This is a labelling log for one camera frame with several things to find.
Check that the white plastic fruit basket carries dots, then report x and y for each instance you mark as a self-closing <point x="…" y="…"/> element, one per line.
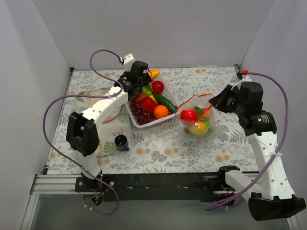
<point x="166" y="93"/>

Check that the yellow lemon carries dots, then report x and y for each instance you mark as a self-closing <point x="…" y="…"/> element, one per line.
<point x="199" y="129"/>

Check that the pink beige round plate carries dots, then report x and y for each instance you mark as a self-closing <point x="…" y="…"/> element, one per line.
<point x="113" y="115"/>

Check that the orange fruit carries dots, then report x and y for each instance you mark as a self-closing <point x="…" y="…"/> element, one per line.
<point x="160" y="111"/>

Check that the dark green cucumber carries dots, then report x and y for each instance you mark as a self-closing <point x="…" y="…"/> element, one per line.
<point x="166" y="102"/>

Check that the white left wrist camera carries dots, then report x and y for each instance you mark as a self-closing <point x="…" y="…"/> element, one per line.
<point x="127" y="61"/>

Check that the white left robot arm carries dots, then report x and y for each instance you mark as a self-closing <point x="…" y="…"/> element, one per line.
<point x="82" y="130"/>

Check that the green bell pepper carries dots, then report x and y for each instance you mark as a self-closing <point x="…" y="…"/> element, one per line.
<point x="198" y="110"/>

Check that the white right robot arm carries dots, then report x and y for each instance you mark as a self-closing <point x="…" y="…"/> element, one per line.
<point x="269" y="195"/>

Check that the red tomato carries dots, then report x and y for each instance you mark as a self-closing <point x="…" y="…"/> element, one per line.
<point x="157" y="87"/>

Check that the red apple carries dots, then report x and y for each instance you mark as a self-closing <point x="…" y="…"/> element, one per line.
<point x="189" y="115"/>

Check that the red bell pepper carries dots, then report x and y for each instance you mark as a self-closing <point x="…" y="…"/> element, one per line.
<point x="148" y="104"/>

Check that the orange yellow mango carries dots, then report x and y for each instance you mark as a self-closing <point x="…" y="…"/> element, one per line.
<point x="154" y="73"/>

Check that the green toy watermelon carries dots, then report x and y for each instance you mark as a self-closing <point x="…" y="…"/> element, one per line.
<point x="209" y="125"/>

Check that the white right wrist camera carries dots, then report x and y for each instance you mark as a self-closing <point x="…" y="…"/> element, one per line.
<point x="243" y="76"/>

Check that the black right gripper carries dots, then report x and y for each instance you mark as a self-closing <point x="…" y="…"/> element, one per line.
<point x="224" y="100"/>

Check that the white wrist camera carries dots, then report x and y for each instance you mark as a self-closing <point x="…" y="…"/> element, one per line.
<point x="127" y="61"/>
<point x="243" y="76"/>

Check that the orange pink peach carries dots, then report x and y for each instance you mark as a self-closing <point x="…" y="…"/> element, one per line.
<point x="206" y="113"/>

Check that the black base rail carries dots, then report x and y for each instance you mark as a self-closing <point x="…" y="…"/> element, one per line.
<point x="202" y="186"/>

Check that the dark blue cup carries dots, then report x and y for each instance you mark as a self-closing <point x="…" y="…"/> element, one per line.
<point x="121" y="142"/>

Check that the clear zip top bag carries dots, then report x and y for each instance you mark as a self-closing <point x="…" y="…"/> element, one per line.
<point x="202" y="101"/>

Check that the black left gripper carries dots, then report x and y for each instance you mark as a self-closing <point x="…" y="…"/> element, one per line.
<point x="138" y="84"/>

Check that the dark red grape bunch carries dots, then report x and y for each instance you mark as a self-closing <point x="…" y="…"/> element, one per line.
<point x="139" y="114"/>

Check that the leaf patterned rectangular tray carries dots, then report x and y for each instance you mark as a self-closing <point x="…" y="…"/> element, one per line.
<point x="109" y="130"/>

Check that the floral table mat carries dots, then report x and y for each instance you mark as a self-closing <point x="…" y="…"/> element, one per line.
<point x="166" y="147"/>

